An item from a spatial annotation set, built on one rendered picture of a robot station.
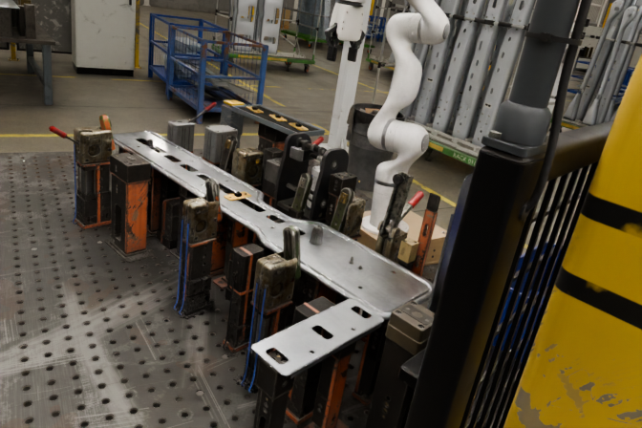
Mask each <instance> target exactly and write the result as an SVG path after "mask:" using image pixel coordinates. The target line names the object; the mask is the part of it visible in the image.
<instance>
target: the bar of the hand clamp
mask: <svg viewBox="0 0 642 428"><path fill-rule="evenodd" d="M413 178H414V176H412V175H409V174H407V173H404V172H398V174H395V175H394V176H393V183H394V184H395V186H394V189H393V193H392V196H391V199H390V201H389V205H388V208H387V211H386V214H385V218H384V221H383V224H382V227H381V230H380V233H381V234H384V233H387V231H386V229H385V226H386V225H388V224H389V223H390V221H391V220H392V221H393V223H392V227H391V230H390V233H389V236H388V237H389V238H392V237H391V235H392V231H393V229H394V228H395V227H398V224H399V221H400V218H401V215H402V212H403V209H404V205H405V203H406V200H407V197H408V194H409V190H410V187H411V184H412V181H413Z"/></svg>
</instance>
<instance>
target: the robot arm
mask: <svg viewBox="0 0 642 428"><path fill-rule="evenodd" d="M406 1H407V2H408V3H409V4H410V5H411V6H412V7H413V8H414V9H415V10H416V11H417V12H418V13H409V12H402V13H398V14H395V15H394V16H392V17H391V18H390V20H389V21H388V23H387V26H386V38H387V41H388V43H389V45H390V47H391V49H392V51H393V54H394V57H395V63H396V65H395V72H394V77H393V82H392V87H391V90H390V93H389V95H388V97H387V99H386V101H385V103H384V105H383V106H382V108H381V109H380V110H379V112H378V113H377V114H376V116H375V117H374V119H373V120H372V122H371V124H370V126H369V129H368V135H367V136H368V140H369V143H370V144H371V145H372V146H373V147H375V148H377V149H381V150H385V151H389V152H393V153H397V154H398V156H397V158H396V160H388V161H384V162H382V163H380V164H379V165H378V166H377V168H376V171H375V178H374V194H373V201H372V209H371V216H367V217H364V218H363V220H362V225H361V226H362V227H363V228H364V229H365V230H367V231H369V232H371V233H373V234H376V235H378V230H377V227H378V224H379V222H380V221H383V220H384V218H385V214H386V211H387V208H388V205H389V201H390V199H391V196H392V193H393V189H394V186H395V184H394V183H393V176H394V175H395V174H398V172H404V173H407V174H408V171H409V169H410V167H411V165H412V164H413V163H414V162H415V161H416V160H417V159H418V158H419V157H420V156H421V155H422V154H423V153H424V152H425V151H426V150H427V148H428V145H429V135H428V133H427V131H426V129H424V128H423V127H422V126H420V125H417V124H414V123H410V122H405V121H401V120H396V115H397V114H398V112H399V111H400V110H402V109H403V108H405V107H407V106H409V105H410V104H411V103H412V102H413V101H414V100H415V98H416V97H417V93H418V89H419V85H420V81H421V76H422V67H421V64H420V62H419V61H418V59H417V58H416V57H415V55H414V54H413V52H412V50H411V45H412V43H419V44H428V45H437V44H440V43H442V42H443V41H444V40H445V39H446V38H447V36H448V35H449V32H450V25H449V21H448V18H447V16H446V15H445V13H444V12H443V11H442V9H441V8H440V7H439V6H438V5H437V4H436V2H435V1H434V0H406ZM362 3H364V4H365V3H366V0H340V2H339V1H338V2H337V3H335V6H334V9H333V12H332V18H331V23H330V27H329V28H328V29H326V30H325V35H326V41H327V45H328V46H329V47H328V54H327V60H329V61H333V62H334V61H335V60H336V54H337V48H335V47H336V46H337V44H338V43H339V41H340V40H343V41H350V44H351V47H349V52H348V58H347V60H349V61H352V62H355V61H356V57H357V51H358V49H359V48H360V45H361V43H362V42H363V39H364V37H365V35H366V34H365V33H364V32H363V31H362V26H363V14H364V8H363V5H362ZM333 40H335V41H333Z"/></svg>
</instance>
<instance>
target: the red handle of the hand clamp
mask: <svg viewBox="0 0 642 428"><path fill-rule="evenodd" d="M423 197H424V195H423V192H422V191H418V192H417V193H416V194H415V195H414V196H413V198H412V199H411V200H410V201H409V202H408V203H407V204H406V205H405V206H404V209H403V212H402V215H401V218H400V221H399V222H401V220H402V219H403V218H404V217H405V216H406V215H407V214H408V213H409V212H410V210H411V209H412V208H414V207H415V206H416V205H417V203H418V202H419V201H420V200H421V199H422V198H423ZM392 223H393V221H391V222H390V223H389V224H388V225H386V226H385V229H386V231H387V232H389V233H390V230H391V227H392Z"/></svg>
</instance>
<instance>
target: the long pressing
mask: <svg viewBox="0 0 642 428"><path fill-rule="evenodd" d="M113 138H114V143H115V145H117V146H119V147H120V148H122V149H123V150H125V151H126V152H128V153H130V152H134V153H135V154H137V155H139V156H140V157H142V158H143V159H145V160H147V161H149V162H150V163H151V167H152V168H154V169H155V170H157V171H158V172H160V173H162V174H163V175H164V176H165V177H167V178H168V179H170V180H172V181H173V182H175V183H177V184H179V185H180V186H182V187H183V188H185V189H186V190H188V191H190V192H191V193H193V194H194V195H196V196H197V197H199V198H200V197H204V196H206V191H205V190H206V188H205V180H203V179H201V178H199V177H198V176H200V175H205V176H207V177H208V178H209V179H210V178H215V179H216V180H217V181H218V183H219V184H220V185H222V186H224V187H225V188H227V189H229V190H231V191H232V192H234V193H235V192H238V191H239V192H244V191H245V192H247V193H248V194H250V195H252V196H251V197H248V198H244V199H245V200H248V201H250V202H251V203H254V204H255V205H257V206H259V207H261V208H262V209H264V210H265V211H263V212H258V211H256V210H254V209H252V208H251V207H249V206H247V205H245V204H244V203H241V202H240V201H239V200H235V201H229V200H228V199H226V198H225V197H224V196H225V195H228V194H226V193H225V192H224V191H222V190H220V197H221V207H222V212H223V213H224V214H225V215H227V216H228V217H230V218H232V219H233V220H235V221H236V222H238V223H240V224H241V225H243V226H245V227H246V228H248V229H250V230H251V231H253V232H254V233H255V234H256V236H257V237H258V239H259V241H260V242H261V244H262V245H263V246H265V247H267V248H268V249H270V250H271V251H273V252H274V253H277V252H280V251H284V242H283V239H284V237H283V229H284V228H286V227H287V226H289V225H296V226H297V228H298V229H299V230H300V231H302V232H303V233H305V234H304V235H300V251H301V270H303V271H304V272H306V273H307V274H308V275H309V276H311V277H312V278H314V279H316V280H317V281H319V282H320V283H322V284H323V285H325V286H326V287H328V288H329V289H331V290H333V291H335V292H336V293H338V294H339V295H341V296H342V297H344V298H345V299H354V300H356V301H357V302H359V303H360V304H362V305H364V306H365V307H367V308H368V309H370V310H372V311H373V312H375V313H377V314H378V315H380V316H381V317H383V318H384V320H390V317H391V313H392V311H393V310H396V309H398V308H399V307H401V306H403V305H405V304H407V303H408V302H410V301H415V302H417V303H418V304H422V303H424V302H426V301H427V300H429V298H430V294H431V290H432V286H433V284H432V283H431V282H430V281H428V280H427V279H425V278H423V277H421V276H419V275H417V274H416V273H414V272H412V271H411V270H409V269H407V268H406V267H403V266H401V265H399V264H397V263H396V262H394V261H392V260H390V259H388V258H386V257H385V256H383V255H381V254H379V253H377V252H375V251H374V250H372V249H370V248H368V247H366V246H364V245H362V244H360V243H359V242H357V241H356V240H354V239H352V238H350V237H348V236H346V235H345V234H343V233H341V232H339V231H337V230H335V229H334V228H332V227H330V226H328V225H325V224H323V223H320V222H315V221H307V220H299V219H294V218H291V217H289V216H288V215H286V214H284V213H282V212H280V211H279V210H277V209H275V208H273V207H272V206H270V205H268V204H266V203H264V202H263V200H264V193H263V192H262V191H260V190H259V189H257V188H255V187H253V186H251V185H250V184H248V183H246V182H243V181H241V180H240V179H238V178H236V177H234V176H232V175H231V174H229V173H227V172H225V171H224V170H222V169H221V168H219V167H217V166H215V165H213V164H212V163H210V162H208V161H206V160H203V159H202V158H200V157H198V156H196V155H194V154H193V153H191V152H189V151H187V150H185V149H183V148H182V147H180V146H179V145H177V144H175V143H173V142H172V141H170V140H168V139H165V138H164V137H162V136H160V135H158V134H156V133H154V132H152V131H148V130H147V131H143V132H132V133H121V134H113ZM137 139H144V140H145V141H147V142H148V140H149V139H152V140H153V145H154V146H148V145H147V144H142V143H141V142H139V141H137ZM153 147H157V148H159V149H160V150H161V151H163V152H165V153H158V152H156V151H154V150H153V149H151V148H153ZM168 156H171V157H173V158H175V159H177V160H179V161H178V162H173V161H171V160H169V159H168V158H166V157H168ZM182 165H188V166H190V167H191V168H193V169H195V170H197V171H195V172H190V171H188V170H186V169H184V168H183V167H182ZM226 181H227V182H226ZM268 216H275V217H277V218H279V219H280V220H282V221H284V222H283V223H280V224H277V223H275V222H274V221H272V220H271V219H269V218H267V217H268ZM316 225H320V226H322V228H323V240H322V245H319V246H317V245H313V244H311V243H310V236H311V232H312V230H313V228H314V227H315V226H316ZM272 227H274V228H272ZM351 257H353V264H350V260H351ZM359 266H362V269H359ZM392 271H393V272H395V273H392ZM359 287H362V289H360V288H359Z"/></svg>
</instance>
